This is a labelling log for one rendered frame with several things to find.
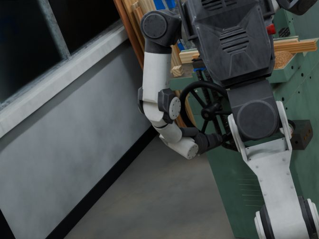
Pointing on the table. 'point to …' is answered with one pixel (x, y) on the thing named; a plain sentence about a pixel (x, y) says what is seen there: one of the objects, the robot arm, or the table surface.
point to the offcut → (177, 71)
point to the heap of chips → (282, 59)
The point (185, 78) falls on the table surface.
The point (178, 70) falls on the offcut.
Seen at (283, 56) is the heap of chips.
